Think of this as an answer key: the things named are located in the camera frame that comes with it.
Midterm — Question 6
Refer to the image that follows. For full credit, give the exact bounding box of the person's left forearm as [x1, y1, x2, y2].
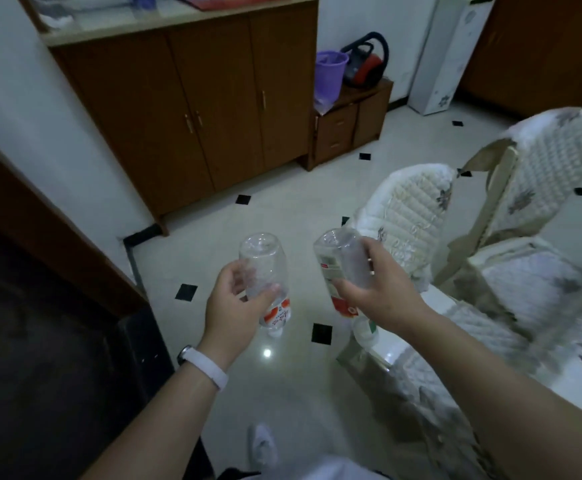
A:
[80, 364, 221, 480]

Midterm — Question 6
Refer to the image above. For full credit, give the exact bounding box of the person's left hand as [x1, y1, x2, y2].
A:
[198, 259, 281, 373]

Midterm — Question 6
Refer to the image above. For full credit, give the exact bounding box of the tall brown wooden cabinet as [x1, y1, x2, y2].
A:
[15, 0, 320, 223]

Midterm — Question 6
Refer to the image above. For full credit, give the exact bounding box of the red black vacuum cleaner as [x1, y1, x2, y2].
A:
[340, 31, 390, 89]

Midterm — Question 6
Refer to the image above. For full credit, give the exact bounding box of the brown wooden door frame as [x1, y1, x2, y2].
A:
[0, 122, 149, 321]

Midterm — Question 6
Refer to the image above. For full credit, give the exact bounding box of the low brown drawer cabinet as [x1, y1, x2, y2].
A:
[300, 77, 394, 172]

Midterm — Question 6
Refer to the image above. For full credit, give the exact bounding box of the black baseboard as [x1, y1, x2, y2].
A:
[122, 223, 164, 295]

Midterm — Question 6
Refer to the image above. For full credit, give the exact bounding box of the white shirt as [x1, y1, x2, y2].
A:
[240, 457, 390, 480]

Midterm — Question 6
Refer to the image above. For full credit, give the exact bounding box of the white left sneaker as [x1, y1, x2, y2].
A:
[248, 423, 278, 471]

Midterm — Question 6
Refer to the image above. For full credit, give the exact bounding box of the red bag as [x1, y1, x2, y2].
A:
[170, 0, 292, 12]

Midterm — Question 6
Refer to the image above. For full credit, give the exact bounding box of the person's right forearm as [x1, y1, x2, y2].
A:
[400, 309, 582, 480]

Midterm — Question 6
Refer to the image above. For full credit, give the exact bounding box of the cream quilted cover chair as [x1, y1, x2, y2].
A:
[336, 163, 542, 480]
[433, 107, 582, 341]

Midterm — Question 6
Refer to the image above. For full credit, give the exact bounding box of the clear plastic bottle red label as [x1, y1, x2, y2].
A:
[313, 227, 381, 348]
[238, 232, 293, 338]

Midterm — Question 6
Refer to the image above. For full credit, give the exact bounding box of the purple plastic basket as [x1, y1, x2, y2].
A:
[313, 49, 350, 107]

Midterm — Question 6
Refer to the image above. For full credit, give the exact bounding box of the person's right hand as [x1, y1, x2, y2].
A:
[332, 237, 430, 341]

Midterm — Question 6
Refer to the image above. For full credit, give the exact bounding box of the smartwatch with white band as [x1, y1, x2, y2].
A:
[177, 344, 230, 392]

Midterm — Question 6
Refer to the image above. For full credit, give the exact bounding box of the white standing appliance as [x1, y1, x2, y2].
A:
[407, 0, 497, 117]

